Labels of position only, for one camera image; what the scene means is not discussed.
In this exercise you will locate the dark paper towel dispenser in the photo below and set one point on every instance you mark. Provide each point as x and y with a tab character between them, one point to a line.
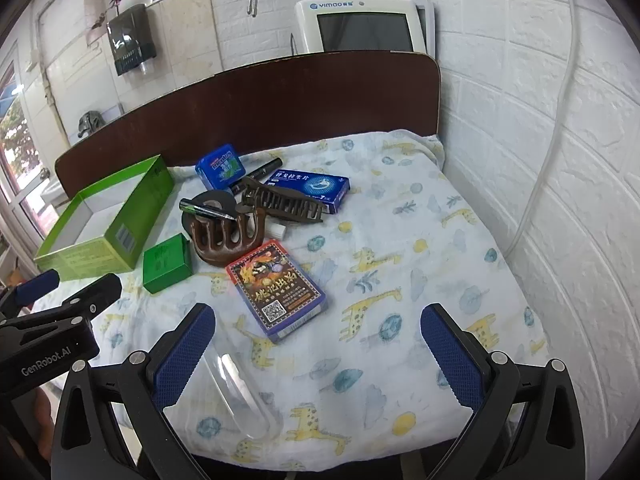
131	40

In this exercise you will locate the black tape roll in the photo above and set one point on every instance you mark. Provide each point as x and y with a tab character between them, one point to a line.
222	200

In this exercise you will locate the white frame panel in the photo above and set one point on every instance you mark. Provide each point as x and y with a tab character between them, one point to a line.
429	25

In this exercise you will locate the blue mint tin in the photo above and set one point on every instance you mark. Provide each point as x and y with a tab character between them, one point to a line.
220	165

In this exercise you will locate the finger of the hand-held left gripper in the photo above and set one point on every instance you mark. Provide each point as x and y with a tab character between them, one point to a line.
95	294
35	284

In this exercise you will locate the clear plastic tube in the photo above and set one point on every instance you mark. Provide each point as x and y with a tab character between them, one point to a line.
240	400

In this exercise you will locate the brown wooden massage comb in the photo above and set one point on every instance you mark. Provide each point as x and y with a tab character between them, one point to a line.
225	251

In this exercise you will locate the white wall tube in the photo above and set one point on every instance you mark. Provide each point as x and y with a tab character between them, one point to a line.
555	125

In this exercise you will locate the window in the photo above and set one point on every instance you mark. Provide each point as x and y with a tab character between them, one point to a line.
15	145

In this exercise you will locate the black pen with green label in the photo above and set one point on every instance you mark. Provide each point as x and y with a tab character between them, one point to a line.
200	206

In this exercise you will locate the black marker pen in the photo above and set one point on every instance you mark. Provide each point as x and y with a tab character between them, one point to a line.
267	166

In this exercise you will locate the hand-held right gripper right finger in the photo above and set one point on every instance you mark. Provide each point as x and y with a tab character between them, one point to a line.
452	355

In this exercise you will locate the green cardboard box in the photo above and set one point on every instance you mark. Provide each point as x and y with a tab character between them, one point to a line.
125	220

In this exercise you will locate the white monitor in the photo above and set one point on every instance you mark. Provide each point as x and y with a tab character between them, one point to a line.
365	30

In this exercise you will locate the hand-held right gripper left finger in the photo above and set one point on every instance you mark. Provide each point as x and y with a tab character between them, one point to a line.
182	355

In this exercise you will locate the grey metal fixture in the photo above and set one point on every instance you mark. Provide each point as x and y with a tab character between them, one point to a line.
90	124

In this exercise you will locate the brown wooden headboard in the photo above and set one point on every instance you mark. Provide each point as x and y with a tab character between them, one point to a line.
300	110

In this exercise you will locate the small green box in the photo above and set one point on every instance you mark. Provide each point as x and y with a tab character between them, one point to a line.
167	262

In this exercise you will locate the giraffe printed blanket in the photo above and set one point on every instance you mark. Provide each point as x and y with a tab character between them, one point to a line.
400	260

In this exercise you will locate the blue medicine box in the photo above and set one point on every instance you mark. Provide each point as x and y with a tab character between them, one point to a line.
320	185

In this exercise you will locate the dark brown hair claw clip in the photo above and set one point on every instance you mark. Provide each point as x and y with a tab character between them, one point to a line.
295	207

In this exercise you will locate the colourful playing card box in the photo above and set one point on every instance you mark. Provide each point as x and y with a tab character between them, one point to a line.
275	290

